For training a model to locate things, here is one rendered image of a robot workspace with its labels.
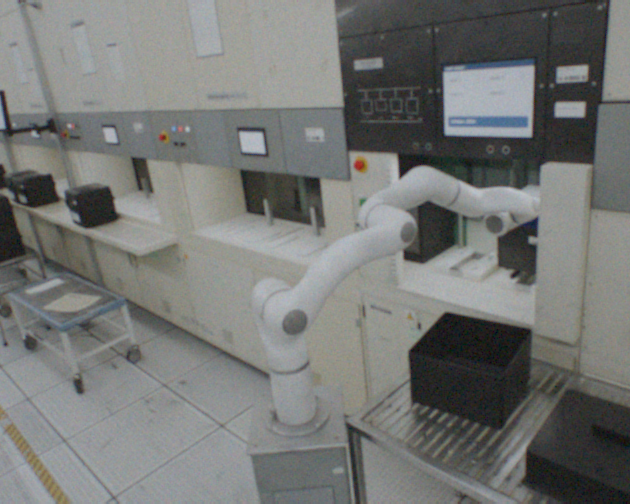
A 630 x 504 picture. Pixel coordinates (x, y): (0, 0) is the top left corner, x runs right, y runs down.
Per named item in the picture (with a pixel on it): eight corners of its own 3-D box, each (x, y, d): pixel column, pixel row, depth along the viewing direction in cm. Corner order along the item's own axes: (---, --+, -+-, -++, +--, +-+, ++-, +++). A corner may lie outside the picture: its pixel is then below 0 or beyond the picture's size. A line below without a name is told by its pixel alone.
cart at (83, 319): (21, 351, 375) (-1, 291, 358) (89, 320, 409) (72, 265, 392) (79, 397, 311) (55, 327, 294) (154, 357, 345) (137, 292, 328)
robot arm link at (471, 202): (476, 162, 148) (542, 195, 162) (435, 184, 160) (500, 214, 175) (478, 189, 144) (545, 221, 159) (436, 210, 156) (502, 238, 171)
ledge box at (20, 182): (17, 206, 460) (7, 177, 450) (49, 197, 478) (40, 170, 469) (30, 209, 440) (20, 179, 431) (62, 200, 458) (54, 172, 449)
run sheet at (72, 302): (40, 309, 326) (39, 307, 326) (69, 293, 346) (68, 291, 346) (75, 313, 313) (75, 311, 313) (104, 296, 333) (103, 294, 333)
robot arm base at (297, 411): (262, 440, 146) (252, 385, 140) (268, 398, 164) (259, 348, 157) (329, 434, 146) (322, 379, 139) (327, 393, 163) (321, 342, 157)
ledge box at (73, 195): (69, 224, 379) (58, 189, 370) (106, 213, 396) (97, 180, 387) (83, 231, 358) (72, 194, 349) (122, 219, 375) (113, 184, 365)
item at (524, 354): (446, 355, 175) (445, 310, 169) (531, 377, 159) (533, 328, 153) (408, 401, 155) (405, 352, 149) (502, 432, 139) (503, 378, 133)
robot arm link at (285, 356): (277, 380, 141) (264, 302, 132) (255, 350, 157) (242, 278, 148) (316, 365, 145) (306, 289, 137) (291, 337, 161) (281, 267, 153)
